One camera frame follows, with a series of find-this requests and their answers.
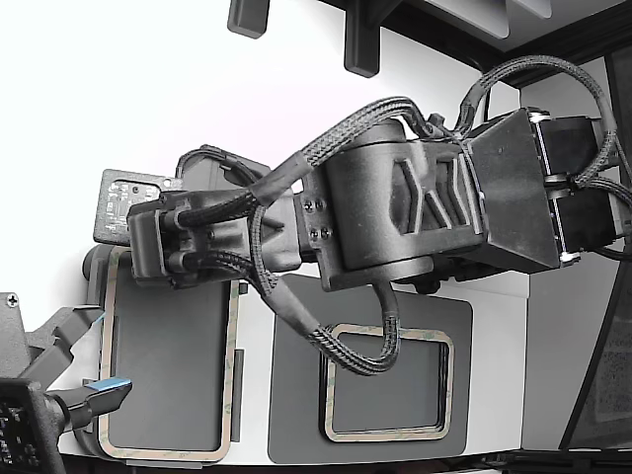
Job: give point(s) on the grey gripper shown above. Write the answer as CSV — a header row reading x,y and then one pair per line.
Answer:
x,y
15,345

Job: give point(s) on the rectangular frame with tan tape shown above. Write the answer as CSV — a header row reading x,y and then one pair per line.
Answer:
x,y
322,395
320,410
163,454

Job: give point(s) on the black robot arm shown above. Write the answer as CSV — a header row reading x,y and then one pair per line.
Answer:
x,y
370,207

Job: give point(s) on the stack of rectangular frames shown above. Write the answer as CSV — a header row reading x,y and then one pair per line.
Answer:
x,y
424,331

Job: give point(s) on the short dark grey stand foot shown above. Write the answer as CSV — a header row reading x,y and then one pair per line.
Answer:
x,y
247,20

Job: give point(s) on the long dark stand foot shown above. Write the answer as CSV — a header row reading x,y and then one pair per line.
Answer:
x,y
363,44

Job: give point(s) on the grey gripper camera module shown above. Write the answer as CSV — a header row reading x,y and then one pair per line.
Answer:
x,y
20,424

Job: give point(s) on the light grey frame holder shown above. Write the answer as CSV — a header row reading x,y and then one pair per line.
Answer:
x,y
168,355

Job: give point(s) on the black gripper camera module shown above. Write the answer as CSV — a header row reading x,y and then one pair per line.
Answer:
x,y
118,207

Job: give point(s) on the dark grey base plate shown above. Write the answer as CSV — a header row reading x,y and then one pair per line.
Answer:
x,y
296,395

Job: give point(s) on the black enclosure frame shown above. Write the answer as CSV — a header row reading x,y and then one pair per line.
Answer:
x,y
444,32

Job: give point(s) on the dark enclosure side panel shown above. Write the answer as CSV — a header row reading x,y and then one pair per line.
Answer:
x,y
617,375

